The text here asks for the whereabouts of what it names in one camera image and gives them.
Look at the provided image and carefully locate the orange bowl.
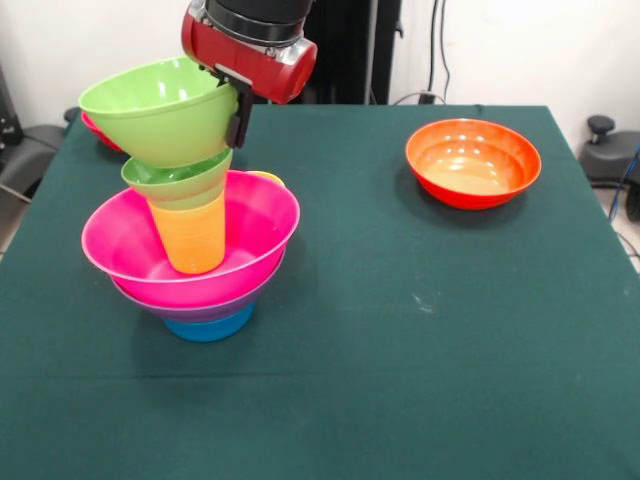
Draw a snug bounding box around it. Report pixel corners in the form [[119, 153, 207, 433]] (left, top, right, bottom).
[[405, 118, 543, 211]]

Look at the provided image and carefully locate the large pink bowl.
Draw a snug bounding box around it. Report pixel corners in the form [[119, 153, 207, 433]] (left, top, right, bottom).
[[81, 169, 301, 307]]

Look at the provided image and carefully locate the orange-yellow cup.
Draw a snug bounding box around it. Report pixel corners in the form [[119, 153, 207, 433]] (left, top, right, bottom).
[[247, 170, 286, 189]]

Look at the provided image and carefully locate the large green bowl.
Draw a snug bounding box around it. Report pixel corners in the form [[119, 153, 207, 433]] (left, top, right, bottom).
[[78, 56, 240, 169]]

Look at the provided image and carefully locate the dark green table cloth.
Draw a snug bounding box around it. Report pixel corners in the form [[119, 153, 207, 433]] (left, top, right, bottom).
[[0, 102, 640, 480]]

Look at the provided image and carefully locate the small pink-red bowl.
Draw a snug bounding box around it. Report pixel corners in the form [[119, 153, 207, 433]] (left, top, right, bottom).
[[80, 112, 124, 153]]

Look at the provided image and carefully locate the purple bowl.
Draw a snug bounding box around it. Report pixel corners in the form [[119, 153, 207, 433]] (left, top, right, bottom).
[[112, 277, 286, 324]]

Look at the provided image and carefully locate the blue bowl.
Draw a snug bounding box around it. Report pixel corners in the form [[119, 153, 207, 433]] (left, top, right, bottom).
[[162, 302, 256, 343]]

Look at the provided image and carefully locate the pale yellow translucent cup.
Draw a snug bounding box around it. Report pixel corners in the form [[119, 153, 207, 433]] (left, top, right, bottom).
[[149, 192, 227, 275]]

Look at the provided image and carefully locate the small green bowl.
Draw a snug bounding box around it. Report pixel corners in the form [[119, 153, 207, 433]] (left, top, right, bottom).
[[120, 147, 234, 211]]

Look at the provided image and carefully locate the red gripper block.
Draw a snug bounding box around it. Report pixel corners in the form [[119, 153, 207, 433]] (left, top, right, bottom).
[[180, 4, 319, 150]]

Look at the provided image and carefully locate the black wall cable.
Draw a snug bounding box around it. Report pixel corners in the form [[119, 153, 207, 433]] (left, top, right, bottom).
[[427, 0, 454, 104]]

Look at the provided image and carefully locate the black grey floor stand base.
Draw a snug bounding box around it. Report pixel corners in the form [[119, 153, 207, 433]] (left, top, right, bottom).
[[0, 104, 81, 201], [578, 114, 640, 189]]

